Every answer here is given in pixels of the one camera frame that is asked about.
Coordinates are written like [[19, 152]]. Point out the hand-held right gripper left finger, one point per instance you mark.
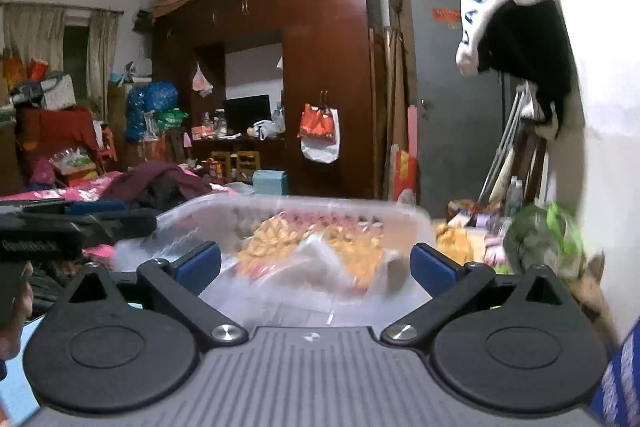
[[200, 262]]

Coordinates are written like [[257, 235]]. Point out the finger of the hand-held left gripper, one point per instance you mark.
[[120, 223], [95, 207]]

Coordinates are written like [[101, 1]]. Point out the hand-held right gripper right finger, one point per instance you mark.
[[432, 269]]

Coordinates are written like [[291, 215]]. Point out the white plastic basket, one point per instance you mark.
[[225, 207]]

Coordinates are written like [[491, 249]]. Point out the clear bag with grey contents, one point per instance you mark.
[[310, 267]]

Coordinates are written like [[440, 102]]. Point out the person's left hand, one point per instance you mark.
[[22, 327]]

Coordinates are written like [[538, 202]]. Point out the pink floral blanket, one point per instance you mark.
[[80, 192]]

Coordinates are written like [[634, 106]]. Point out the orange snack bag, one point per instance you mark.
[[452, 239]]

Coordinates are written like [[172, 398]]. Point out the maroon garment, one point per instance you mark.
[[150, 174]]

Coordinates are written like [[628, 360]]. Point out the red cloth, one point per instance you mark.
[[55, 132]]

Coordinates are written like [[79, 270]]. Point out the red and yellow bag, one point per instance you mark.
[[405, 174]]

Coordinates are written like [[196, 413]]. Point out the yellow wooden stools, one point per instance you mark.
[[235, 164]]

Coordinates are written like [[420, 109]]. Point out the teal box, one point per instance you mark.
[[270, 182]]

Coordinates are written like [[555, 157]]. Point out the plastic bottles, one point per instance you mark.
[[513, 197]]

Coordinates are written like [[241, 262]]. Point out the green plastic bag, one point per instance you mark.
[[540, 232]]

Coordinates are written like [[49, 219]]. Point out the blue plastic bags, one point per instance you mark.
[[150, 107]]

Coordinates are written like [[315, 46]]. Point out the green and white bag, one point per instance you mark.
[[172, 119]]

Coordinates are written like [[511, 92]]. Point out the white gift bag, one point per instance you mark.
[[57, 92]]

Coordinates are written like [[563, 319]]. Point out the grey door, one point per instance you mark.
[[450, 132]]

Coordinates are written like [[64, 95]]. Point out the pink board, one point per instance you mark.
[[413, 132]]

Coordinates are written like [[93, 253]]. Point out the metal crutches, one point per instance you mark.
[[505, 142]]

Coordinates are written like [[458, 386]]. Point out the beige curtain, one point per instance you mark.
[[30, 37], [102, 57]]

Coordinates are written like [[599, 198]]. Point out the black computer monitor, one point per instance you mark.
[[247, 112]]

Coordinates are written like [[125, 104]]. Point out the small hanging white plastic bag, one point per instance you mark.
[[201, 82]]

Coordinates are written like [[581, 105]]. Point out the wooden plank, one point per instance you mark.
[[595, 302]]

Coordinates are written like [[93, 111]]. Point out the wooden boards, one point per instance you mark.
[[395, 97]]

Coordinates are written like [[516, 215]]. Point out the orange and white plastic bag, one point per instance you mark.
[[317, 122]]

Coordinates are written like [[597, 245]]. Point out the brown wooden wardrobe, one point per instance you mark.
[[330, 57]]

